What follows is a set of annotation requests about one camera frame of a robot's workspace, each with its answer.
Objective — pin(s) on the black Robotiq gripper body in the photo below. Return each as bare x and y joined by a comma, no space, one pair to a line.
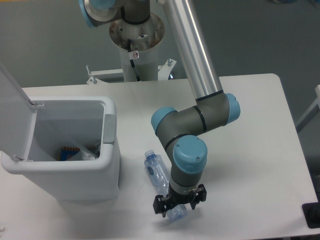
175,198

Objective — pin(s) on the white frame at right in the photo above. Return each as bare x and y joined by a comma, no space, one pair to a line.
310,112

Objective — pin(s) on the white plastic bag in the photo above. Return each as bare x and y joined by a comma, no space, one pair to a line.
87,152

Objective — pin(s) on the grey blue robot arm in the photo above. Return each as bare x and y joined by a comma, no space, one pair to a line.
178,131

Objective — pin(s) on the white metal frame bracket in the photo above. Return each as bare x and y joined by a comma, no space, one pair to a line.
106,76

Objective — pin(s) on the white plastic trash can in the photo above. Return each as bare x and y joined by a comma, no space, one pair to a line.
65,145

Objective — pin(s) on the blue orange snack package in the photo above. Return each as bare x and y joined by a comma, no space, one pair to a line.
67,153

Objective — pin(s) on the clear plastic water bottle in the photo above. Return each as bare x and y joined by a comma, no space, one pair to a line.
160,177

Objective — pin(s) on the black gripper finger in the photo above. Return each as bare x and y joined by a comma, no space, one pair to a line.
199,195
162,204

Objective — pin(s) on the white bracket with bolt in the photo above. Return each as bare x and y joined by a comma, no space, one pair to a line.
165,72

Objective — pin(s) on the white trash can lid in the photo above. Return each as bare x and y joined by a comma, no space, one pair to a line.
17,118

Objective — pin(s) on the black object at edge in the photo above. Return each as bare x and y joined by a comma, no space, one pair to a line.
312,214

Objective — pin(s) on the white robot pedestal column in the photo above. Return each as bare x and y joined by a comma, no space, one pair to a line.
138,47

